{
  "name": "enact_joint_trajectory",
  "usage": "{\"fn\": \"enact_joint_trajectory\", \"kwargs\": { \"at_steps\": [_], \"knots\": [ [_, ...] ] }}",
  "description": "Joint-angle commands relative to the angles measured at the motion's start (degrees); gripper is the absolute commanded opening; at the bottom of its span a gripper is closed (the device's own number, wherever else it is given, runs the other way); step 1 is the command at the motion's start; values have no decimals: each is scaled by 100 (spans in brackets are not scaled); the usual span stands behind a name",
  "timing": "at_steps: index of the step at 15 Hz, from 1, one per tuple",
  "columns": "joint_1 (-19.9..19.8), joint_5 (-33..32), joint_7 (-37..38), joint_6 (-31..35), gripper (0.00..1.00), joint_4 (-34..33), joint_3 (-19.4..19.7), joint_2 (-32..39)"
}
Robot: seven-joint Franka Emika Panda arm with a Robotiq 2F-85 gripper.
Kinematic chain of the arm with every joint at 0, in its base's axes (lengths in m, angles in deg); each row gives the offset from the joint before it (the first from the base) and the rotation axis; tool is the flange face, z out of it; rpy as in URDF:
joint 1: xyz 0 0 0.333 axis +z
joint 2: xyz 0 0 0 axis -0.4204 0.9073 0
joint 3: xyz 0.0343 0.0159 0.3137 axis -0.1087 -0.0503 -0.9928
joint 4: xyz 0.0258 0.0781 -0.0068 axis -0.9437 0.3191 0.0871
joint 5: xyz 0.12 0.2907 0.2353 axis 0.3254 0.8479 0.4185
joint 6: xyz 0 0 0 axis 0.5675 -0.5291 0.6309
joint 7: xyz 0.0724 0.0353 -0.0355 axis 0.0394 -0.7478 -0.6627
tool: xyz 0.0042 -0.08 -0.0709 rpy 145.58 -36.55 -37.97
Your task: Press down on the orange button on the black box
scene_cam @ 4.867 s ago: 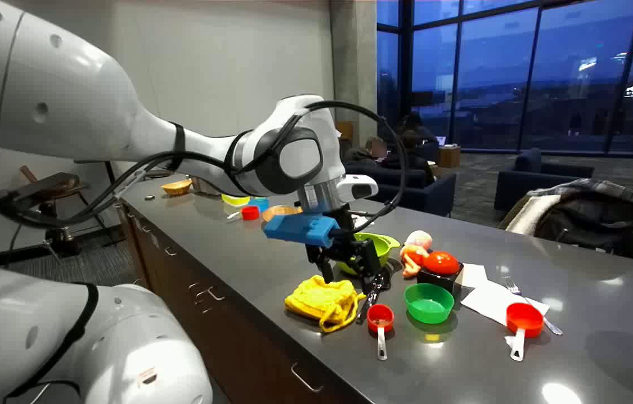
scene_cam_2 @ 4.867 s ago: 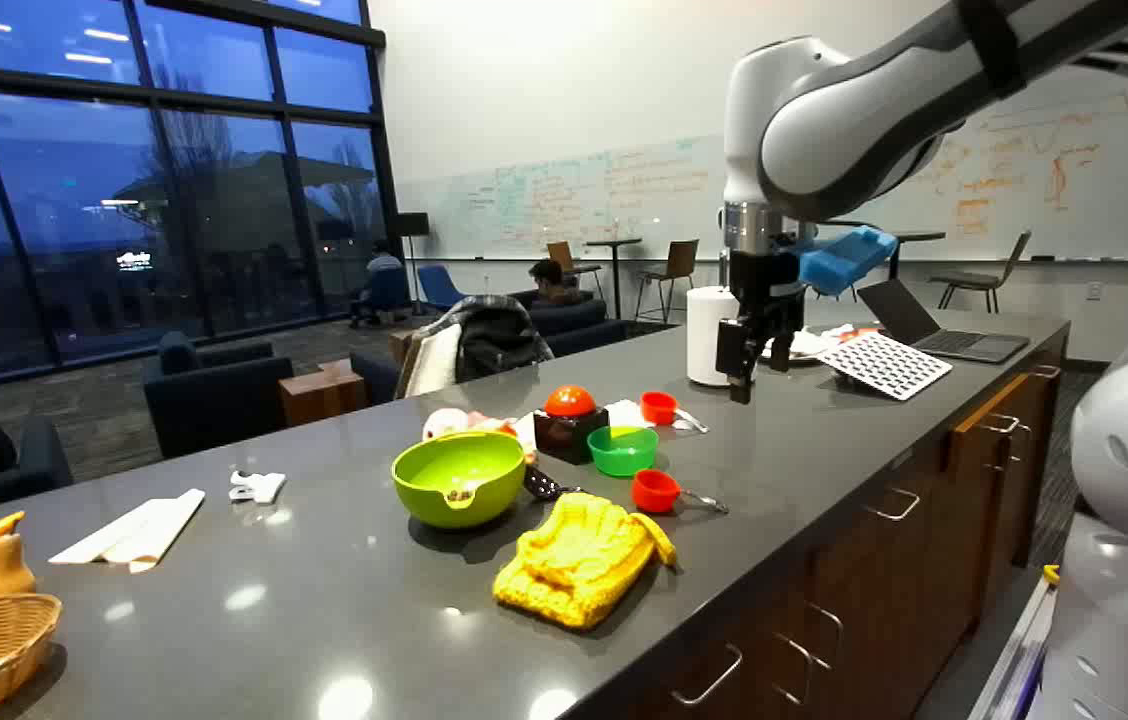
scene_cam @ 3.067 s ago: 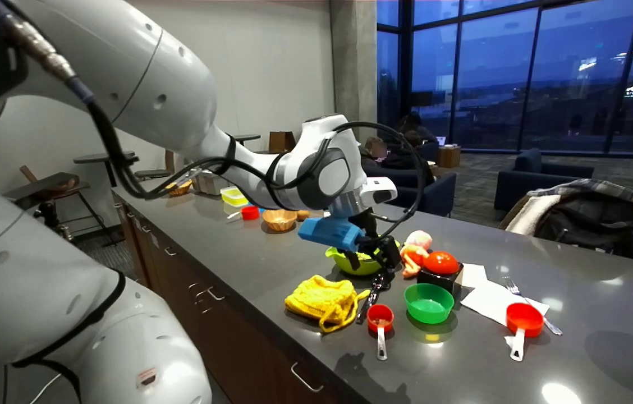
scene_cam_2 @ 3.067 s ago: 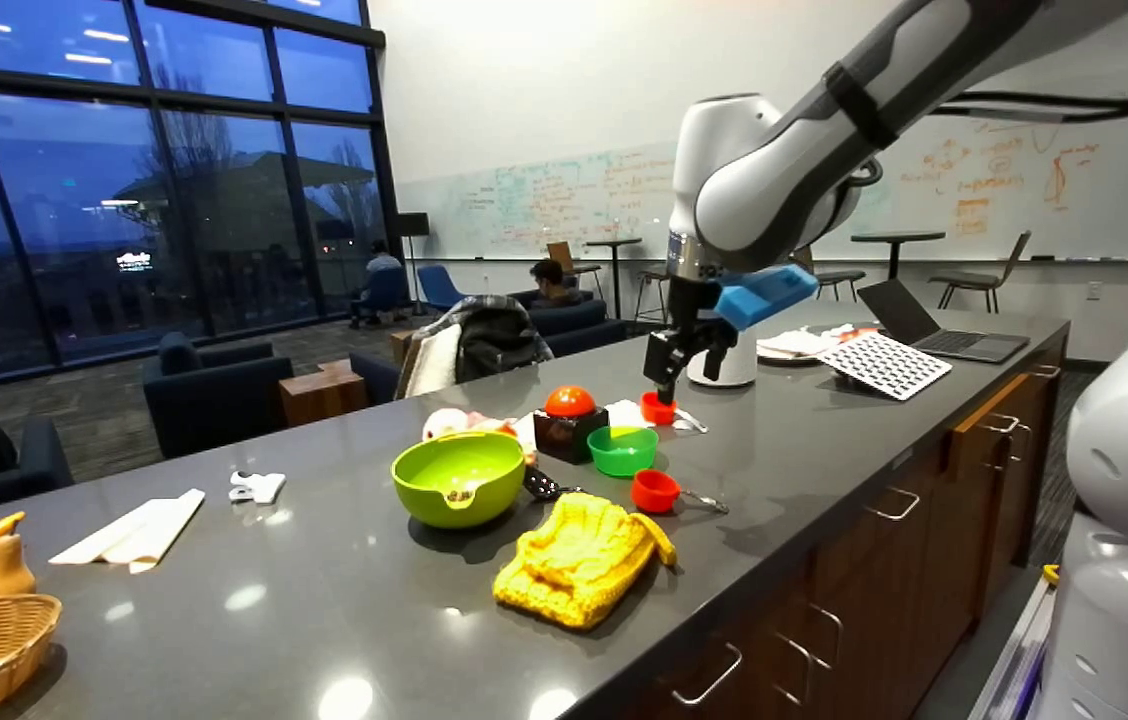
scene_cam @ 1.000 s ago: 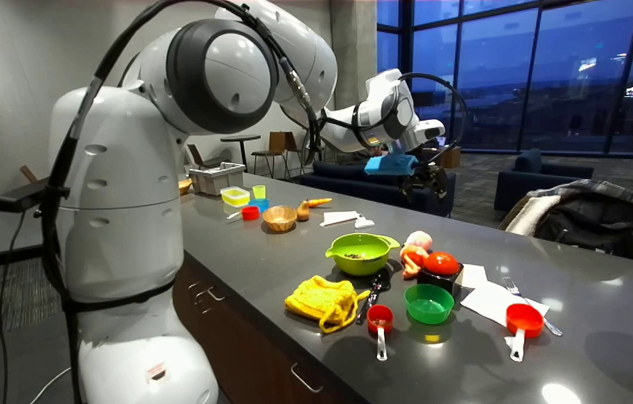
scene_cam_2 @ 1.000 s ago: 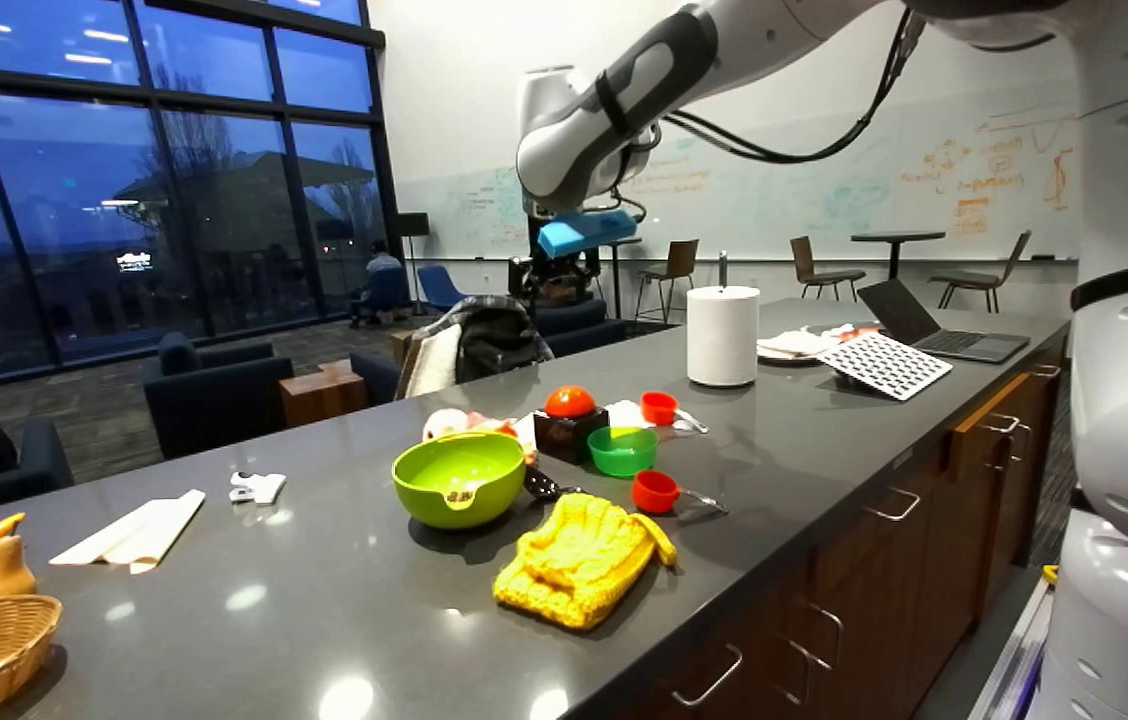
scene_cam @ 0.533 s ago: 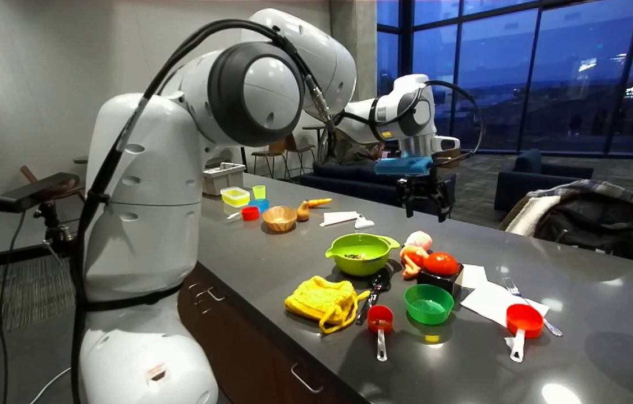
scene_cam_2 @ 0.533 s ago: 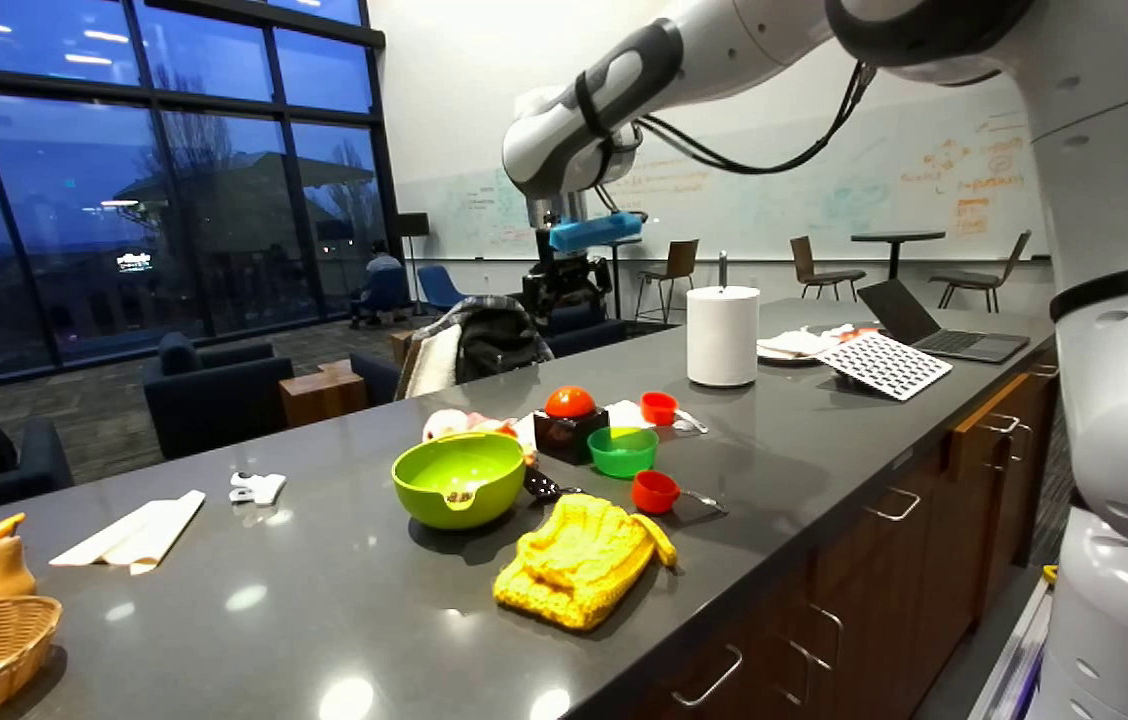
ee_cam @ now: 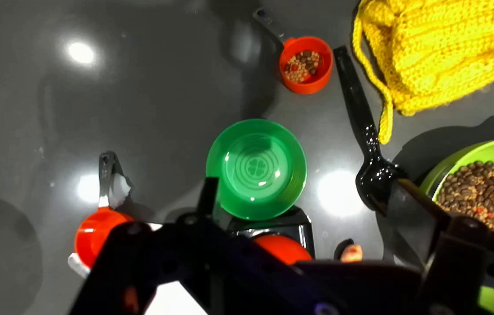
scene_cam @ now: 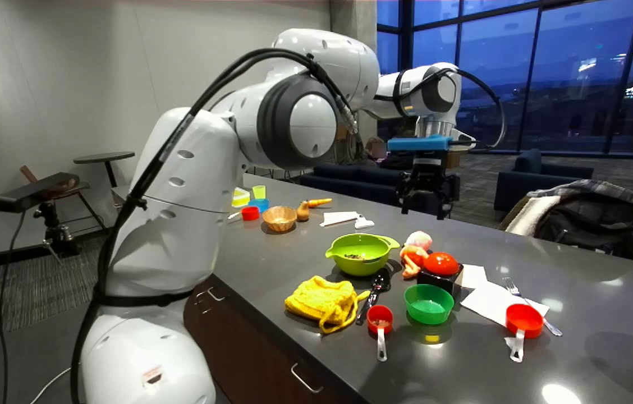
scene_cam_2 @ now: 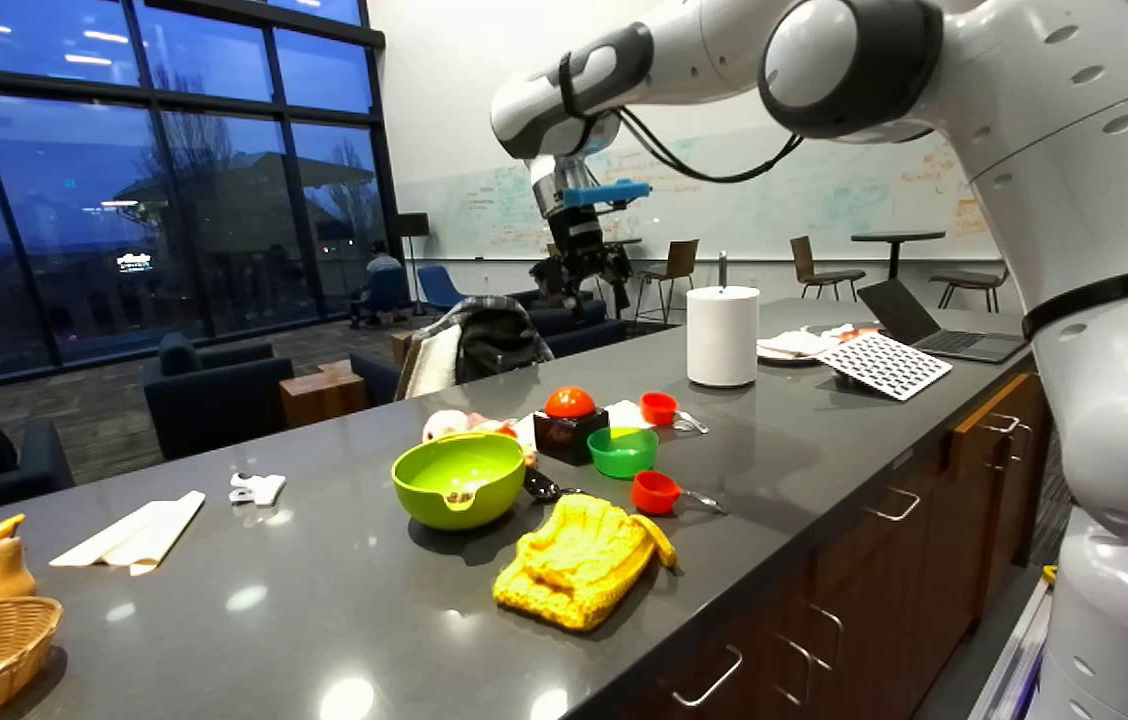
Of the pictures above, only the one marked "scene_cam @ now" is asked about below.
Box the dark wooden counter cabinet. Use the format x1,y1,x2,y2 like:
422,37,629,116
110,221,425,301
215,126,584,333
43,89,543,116
182,274,369,404

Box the dark sofa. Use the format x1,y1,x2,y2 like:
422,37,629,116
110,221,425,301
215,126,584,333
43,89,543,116
292,159,410,209

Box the green and blue toy block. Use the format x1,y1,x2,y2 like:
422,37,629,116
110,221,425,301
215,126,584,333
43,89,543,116
250,184,273,214

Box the dark navy armchair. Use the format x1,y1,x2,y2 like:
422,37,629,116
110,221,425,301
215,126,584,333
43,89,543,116
493,151,597,216

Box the woven wicker basket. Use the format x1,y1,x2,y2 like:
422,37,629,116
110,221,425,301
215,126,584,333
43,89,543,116
262,203,302,235

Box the yellow knitted cloth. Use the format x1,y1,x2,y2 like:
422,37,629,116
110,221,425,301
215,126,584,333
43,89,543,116
284,274,373,336

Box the silver metal fork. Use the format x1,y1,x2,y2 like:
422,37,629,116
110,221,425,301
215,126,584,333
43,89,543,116
539,317,566,339

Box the round black side table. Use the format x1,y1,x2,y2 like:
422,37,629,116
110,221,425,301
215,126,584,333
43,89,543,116
72,151,138,190

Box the white paper napkin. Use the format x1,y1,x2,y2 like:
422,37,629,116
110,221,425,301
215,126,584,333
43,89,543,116
456,263,563,339

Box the large dark window frame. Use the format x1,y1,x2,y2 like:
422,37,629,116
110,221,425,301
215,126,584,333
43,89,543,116
375,0,633,162

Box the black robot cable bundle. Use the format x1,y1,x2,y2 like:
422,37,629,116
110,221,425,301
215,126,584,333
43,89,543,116
68,45,369,404

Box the seated person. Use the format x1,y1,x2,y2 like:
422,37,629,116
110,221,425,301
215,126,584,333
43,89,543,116
364,134,393,168

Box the red measuring cup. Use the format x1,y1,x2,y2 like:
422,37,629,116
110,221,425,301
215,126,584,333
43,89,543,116
366,303,397,363
504,303,545,365

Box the white folded paper strips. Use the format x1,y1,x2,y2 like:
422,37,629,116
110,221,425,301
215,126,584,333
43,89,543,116
319,209,363,229

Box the white and peach toy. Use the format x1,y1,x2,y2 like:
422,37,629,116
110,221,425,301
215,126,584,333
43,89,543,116
397,229,437,283

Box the black backpack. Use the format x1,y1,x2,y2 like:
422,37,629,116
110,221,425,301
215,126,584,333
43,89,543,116
533,182,633,265

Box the small green plastic bowl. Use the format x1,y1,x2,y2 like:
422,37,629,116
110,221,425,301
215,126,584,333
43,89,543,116
403,283,458,327

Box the lime green mixing bowl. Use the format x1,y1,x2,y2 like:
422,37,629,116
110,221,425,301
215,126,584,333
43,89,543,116
323,232,404,279

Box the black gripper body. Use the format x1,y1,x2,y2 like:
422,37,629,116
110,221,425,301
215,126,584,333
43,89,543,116
404,151,453,190

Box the black plastic spoon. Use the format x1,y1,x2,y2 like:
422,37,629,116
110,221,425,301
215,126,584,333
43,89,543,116
357,265,396,326

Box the black camera on tripod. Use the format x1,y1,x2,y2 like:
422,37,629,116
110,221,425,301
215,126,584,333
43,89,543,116
0,171,84,258

